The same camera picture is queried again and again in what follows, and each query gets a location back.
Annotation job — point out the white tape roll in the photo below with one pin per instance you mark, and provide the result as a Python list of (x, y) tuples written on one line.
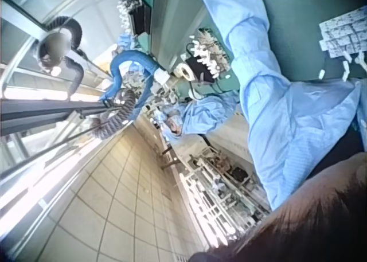
[(185, 72)]

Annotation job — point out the cluttered workbench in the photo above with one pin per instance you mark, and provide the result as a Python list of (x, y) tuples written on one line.
[(163, 101)]

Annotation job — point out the panel of white LED strips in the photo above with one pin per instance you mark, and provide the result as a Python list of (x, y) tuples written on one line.
[(344, 32)]

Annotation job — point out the white connector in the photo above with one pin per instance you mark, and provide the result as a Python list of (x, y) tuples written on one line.
[(360, 58), (347, 56), (322, 74), (346, 72)]

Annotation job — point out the black box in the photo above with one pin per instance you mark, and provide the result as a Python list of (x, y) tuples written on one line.
[(200, 71)]

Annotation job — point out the green conveyor belt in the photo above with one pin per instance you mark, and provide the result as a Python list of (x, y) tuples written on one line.
[(169, 15)]

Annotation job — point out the aluminium frame glass partition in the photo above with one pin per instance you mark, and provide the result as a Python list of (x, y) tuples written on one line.
[(43, 110)]

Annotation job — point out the board rack of white connectors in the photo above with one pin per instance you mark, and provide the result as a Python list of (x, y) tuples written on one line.
[(210, 48)]

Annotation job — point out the black tray of white connectors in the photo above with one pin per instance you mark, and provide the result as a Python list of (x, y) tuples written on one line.
[(137, 15)]

